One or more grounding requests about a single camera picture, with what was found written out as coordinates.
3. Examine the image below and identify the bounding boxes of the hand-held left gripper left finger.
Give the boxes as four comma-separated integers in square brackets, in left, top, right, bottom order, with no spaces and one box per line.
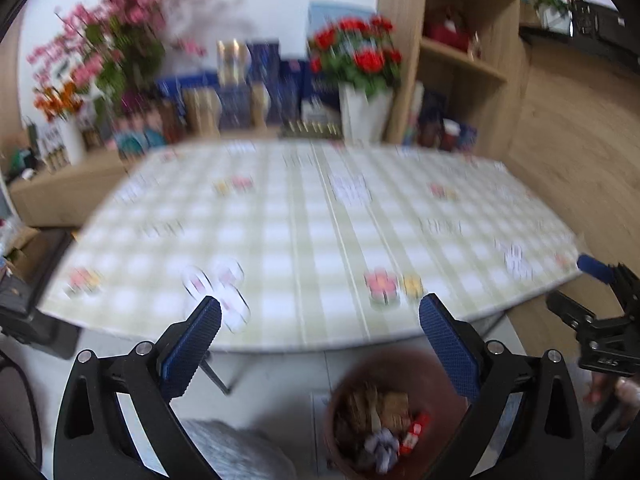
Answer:
[52,296,222,480]

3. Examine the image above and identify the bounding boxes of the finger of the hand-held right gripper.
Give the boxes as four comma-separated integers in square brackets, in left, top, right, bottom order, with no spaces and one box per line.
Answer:
[546,290,602,344]
[576,254,640,312]

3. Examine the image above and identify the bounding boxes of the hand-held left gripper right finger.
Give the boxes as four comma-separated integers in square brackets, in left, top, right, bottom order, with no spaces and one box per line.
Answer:
[415,294,586,480]

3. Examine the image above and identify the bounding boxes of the red cigarette box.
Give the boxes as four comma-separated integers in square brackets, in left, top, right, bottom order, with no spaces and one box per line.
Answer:
[397,411,432,457]

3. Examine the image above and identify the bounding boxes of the gold brown wrapper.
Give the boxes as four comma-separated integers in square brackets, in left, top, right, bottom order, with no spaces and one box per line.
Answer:
[334,384,412,462]

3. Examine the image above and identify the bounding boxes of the brown plastic bin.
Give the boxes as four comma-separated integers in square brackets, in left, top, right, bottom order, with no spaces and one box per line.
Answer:
[323,349,474,477]

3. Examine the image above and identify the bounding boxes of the white blue paper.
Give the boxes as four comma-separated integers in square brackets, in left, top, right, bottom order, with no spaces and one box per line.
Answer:
[361,429,402,474]

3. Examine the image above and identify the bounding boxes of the person's right hand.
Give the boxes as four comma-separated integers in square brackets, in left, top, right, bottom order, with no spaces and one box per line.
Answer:
[585,374,640,434]

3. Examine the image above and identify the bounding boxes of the black table leg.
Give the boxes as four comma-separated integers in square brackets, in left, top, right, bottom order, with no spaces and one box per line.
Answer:
[201,354,234,397]

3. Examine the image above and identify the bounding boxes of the person's left leg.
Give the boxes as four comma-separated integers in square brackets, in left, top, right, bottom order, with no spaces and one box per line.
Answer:
[184,419,297,480]

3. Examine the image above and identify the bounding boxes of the checked bunny tablecloth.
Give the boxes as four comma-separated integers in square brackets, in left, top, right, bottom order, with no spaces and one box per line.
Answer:
[37,139,584,354]

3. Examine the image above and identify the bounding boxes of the black crate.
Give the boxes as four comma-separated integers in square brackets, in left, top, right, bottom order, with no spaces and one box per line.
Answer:
[0,229,77,357]

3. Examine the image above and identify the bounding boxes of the small blue box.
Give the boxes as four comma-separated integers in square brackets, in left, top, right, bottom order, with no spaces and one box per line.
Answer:
[456,124,479,152]

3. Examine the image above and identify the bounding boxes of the red cup white rim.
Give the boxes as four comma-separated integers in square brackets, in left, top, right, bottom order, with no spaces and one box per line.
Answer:
[439,119,462,152]

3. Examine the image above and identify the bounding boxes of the brown cup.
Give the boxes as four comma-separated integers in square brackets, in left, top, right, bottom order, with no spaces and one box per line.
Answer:
[419,116,444,149]

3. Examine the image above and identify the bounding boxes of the striped scalloped planter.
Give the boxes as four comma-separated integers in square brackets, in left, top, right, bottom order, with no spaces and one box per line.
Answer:
[111,104,189,159]

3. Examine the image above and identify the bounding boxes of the dark blue printed gift box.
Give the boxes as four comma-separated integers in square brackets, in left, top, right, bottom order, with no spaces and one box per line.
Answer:
[424,90,449,122]

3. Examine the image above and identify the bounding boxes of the stack of pastel cups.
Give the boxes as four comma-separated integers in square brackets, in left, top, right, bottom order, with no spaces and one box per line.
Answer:
[406,81,427,144]

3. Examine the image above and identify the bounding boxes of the black shelf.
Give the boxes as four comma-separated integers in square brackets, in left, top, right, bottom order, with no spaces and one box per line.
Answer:
[516,6,640,57]

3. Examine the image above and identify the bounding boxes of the gold and blue gift box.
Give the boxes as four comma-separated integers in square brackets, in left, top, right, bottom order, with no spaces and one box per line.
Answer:
[181,85,252,134]
[249,79,302,127]
[216,39,282,87]

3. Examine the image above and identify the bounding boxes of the row of small bottles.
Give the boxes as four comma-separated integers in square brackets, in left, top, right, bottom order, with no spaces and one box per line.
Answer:
[39,129,69,172]

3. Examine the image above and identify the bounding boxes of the white faceted flower pot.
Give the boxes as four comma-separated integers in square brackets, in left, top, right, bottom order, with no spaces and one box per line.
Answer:
[338,84,394,144]

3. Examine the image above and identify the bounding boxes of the gold leaf-shaped tray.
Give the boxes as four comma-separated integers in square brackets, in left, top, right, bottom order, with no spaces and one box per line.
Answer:
[279,120,344,141]

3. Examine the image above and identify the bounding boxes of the flat blue box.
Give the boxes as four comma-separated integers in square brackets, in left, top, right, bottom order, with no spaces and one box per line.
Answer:
[156,74,219,99]

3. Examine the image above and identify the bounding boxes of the dark blue box white emblem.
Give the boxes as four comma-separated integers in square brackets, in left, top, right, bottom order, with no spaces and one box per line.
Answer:
[299,85,344,127]

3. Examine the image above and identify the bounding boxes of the red basket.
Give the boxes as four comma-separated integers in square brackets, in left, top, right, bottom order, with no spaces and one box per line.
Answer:
[426,6,474,52]

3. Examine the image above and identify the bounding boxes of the orange artificial flowers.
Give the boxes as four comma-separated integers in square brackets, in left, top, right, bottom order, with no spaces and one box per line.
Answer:
[31,81,84,122]

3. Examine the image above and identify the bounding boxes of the blue box with red label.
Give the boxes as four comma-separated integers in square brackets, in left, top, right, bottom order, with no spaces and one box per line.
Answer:
[279,59,307,97]

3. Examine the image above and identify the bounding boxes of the wooden shelf unit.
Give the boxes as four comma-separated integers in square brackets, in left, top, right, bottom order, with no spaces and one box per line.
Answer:
[376,0,527,162]

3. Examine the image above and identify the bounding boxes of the red rose plant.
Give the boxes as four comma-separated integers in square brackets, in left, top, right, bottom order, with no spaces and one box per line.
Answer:
[306,15,404,99]

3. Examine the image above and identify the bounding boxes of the pink blossom artificial tree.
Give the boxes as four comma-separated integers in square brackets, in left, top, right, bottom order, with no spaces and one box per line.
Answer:
[26,0,237,127]

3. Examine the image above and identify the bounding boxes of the tall light blue box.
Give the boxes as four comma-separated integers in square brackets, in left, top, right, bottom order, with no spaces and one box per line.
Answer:
[306,0,382,37]

